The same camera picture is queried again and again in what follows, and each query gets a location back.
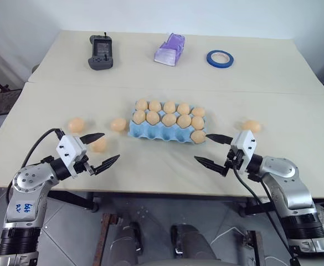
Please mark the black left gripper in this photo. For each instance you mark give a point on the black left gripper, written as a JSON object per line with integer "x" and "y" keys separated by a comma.
{"x": 81, "y": 166}

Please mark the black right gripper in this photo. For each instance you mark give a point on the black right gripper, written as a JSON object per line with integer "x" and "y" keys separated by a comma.
{"x": 233, "y": 160}

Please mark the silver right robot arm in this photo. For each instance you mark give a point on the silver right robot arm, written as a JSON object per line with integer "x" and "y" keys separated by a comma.
{"x": 289, "y": 180}

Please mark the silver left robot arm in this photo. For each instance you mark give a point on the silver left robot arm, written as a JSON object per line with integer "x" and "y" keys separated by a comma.
{"x": 26, "y": 180}

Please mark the blue egg tray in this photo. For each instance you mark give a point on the blue egg tray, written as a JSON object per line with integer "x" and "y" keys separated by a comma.
{"x": 161, "y": 133}

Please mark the tan egg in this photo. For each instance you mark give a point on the tan egg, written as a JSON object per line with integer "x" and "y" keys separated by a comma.
{"x": 118, "y": 124}
{"x": 141, "y": 105}
{"x": 99, "y": 146}
{"x": 184, "y": 109}
{"x": 169, "y": 119}
{"x": 197, "y": 122}
{"x": 154, "y": 106}
{"x": 198, "y": 137}
{"x": 184, "y": 121}
{"x": 152, "y": 117}
{"x": 198, "y": 112}
{"x": 169, "y": 107}
{"x": 76, "y": 124}
{"x": 139, "y": 117}
{"x": 251, "y": 126}

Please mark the rusty metal bar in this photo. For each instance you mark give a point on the rusty metal bar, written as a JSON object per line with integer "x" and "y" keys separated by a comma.
{"x": 254, "y": 246}
{"x": 106, "y": 238}

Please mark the blue tape roll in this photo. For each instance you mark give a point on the blue tape roll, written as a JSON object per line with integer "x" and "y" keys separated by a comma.
{"x": 209, "y": 59}

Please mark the dark rounded shape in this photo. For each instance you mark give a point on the dark rounded shape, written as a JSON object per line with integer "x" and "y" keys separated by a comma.
{"x": 189, "y": 241}
{"x": 128, "y": 238}

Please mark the grey handheld controller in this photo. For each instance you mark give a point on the grey handheld controller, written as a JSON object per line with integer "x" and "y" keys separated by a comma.
{"x": 100, "y": 52}

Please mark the purple plastic holder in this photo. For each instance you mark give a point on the purple plastic holder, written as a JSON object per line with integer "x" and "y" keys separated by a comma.
{"x": 168, "y": 51}

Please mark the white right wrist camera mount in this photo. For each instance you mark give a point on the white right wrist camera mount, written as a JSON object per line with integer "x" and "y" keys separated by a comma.
{"x": 244, "y": 142}

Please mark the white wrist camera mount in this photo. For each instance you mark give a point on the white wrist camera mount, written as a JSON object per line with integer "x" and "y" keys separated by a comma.
{"x": 69, "y": 148}
{"x": 244, "y": 142}

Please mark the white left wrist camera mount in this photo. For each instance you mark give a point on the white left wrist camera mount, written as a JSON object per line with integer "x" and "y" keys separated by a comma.
{"x": 69, "y": 148}

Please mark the black table frame bar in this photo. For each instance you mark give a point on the black table frame bar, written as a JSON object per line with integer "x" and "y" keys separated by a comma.
{"x": 254, "y": 206}
{"x": 73, "y": 200}

